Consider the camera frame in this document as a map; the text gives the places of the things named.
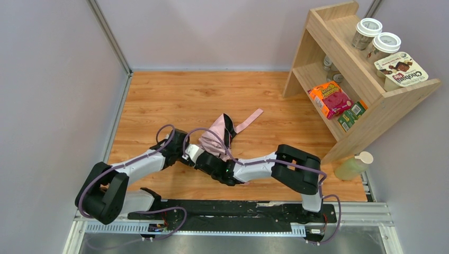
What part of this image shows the pink folding umbrella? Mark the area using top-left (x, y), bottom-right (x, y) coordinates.
top-left (199, 108), bottom-right (264, 161)

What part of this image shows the green snack box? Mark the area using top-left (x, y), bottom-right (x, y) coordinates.
top-left (338, 100), bottom-right (368, 132)

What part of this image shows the yellow-green juice bottle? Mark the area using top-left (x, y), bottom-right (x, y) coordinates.
top-left (334, 151), bottom-right (374, 181)

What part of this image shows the Chobani flip yogurt pack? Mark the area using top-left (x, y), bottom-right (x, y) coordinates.
top-left (374, 52), bottom-right (429, 92)

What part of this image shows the glass jar on shelf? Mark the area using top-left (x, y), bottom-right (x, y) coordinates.
top-left (322, 55), bottom-right (344, 84)

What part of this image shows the left paper coffee cup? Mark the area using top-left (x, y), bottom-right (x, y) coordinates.
top-left (352, 18), bottom-right (383, 51)

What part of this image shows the wooden shelf rack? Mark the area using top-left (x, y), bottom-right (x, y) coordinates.
top-left (283, 1), bottom-right (441, 164)

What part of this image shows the purple cable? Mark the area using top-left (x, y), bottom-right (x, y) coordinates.
top-left (182, 128), bottom-right (342, 246)
top-left (77, 124), bottom-right (176, 219)

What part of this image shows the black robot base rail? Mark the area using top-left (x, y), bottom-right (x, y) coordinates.
top-left (84, 198), bottom-right (337, 242)

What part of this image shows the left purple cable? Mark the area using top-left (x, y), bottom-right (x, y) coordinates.
top-left (77, 124), bottom-right (176, 219)

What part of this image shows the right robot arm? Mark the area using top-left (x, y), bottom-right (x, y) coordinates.
top-left (186, 144), bottom-right (325, 213)

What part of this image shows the paper coffee cup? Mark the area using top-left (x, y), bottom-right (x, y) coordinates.
top-left (352, 18), bottom-right (383, 51)
top-left (366, 32), bottom-right (401, 64)

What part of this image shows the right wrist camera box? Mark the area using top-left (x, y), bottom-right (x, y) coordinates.
top-left (182, 144), bottom-right (205, 164)

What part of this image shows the right paper coffee cup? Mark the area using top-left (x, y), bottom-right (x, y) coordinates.
top-left (366, 32), bottom-right (401, 64)

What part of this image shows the orange pink snack box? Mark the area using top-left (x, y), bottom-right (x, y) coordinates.
top-left (308, 81), bottom-right (354, 119)

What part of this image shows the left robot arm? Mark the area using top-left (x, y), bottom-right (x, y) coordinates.
top-left (75, 129), bottom-right (187, 225)

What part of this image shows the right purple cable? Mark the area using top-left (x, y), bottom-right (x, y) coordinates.
top-left (182, 128), bottom-right (342, 246)

